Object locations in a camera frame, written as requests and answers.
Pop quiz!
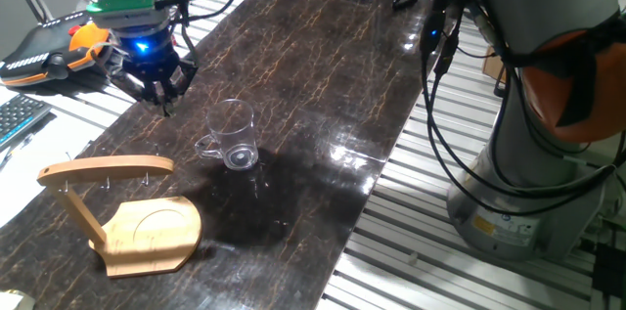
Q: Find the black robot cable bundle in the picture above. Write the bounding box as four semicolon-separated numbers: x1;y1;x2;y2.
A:
165;0;626;218

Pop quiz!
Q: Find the wooden cup rack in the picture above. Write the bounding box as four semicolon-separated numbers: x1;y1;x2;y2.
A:
36;154;203;280

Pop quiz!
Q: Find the open brown cardboard box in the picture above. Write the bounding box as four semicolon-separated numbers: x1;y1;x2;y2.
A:
481;45;510;85

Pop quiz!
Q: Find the white gold packet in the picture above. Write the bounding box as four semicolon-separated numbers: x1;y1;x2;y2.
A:
0;289;35;310

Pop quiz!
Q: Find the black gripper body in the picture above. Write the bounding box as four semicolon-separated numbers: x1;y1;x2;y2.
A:
110;25;185;85

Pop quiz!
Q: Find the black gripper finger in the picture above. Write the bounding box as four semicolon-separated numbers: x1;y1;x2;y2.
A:
158;77;180;118
141;79;160;107

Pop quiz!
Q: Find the black computer keyboard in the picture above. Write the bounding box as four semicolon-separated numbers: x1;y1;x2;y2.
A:
0;93;53;153

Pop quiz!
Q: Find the dark marble pattern mat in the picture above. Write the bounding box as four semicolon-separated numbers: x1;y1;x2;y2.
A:
0;0;441;310

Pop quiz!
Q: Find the white desk board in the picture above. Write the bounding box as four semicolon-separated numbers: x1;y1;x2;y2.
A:
0;87;116;229

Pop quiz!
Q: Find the black orange teach pendant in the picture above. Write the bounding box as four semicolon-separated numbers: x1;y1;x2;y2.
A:
0;8;116;89

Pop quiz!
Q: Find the clear glass cup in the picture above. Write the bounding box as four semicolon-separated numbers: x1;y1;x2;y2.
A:
194;98;260;172

